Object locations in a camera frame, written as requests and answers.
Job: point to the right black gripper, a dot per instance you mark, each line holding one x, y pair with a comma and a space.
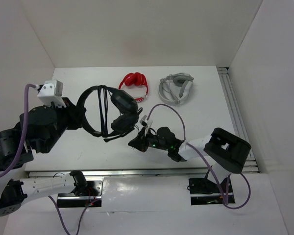
140, 143

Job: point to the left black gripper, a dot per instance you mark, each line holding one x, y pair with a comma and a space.
75, 112

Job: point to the black headset with microphone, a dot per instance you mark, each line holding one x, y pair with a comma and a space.
126, 104

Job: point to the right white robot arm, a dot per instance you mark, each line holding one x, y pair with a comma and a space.
227, 150

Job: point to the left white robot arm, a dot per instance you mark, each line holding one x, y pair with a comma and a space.
38, 130

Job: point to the red folded headphones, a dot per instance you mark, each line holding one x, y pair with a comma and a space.
137, 79

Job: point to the grey white headphones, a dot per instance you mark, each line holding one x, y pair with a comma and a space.
174, 89

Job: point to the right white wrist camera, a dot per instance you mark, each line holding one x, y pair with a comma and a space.
146, 123

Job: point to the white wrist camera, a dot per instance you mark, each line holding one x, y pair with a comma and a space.
50, 94
146, 123

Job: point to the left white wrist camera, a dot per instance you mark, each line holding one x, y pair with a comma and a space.
50, 94

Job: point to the aluminium rail front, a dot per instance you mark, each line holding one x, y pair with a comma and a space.
123, 173

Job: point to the aluminium rail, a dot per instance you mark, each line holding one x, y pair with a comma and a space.
123, 173
236, 117

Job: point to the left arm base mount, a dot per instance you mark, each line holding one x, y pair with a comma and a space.
90, 196

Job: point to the aluminium rail right side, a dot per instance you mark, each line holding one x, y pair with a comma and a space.
236, 117

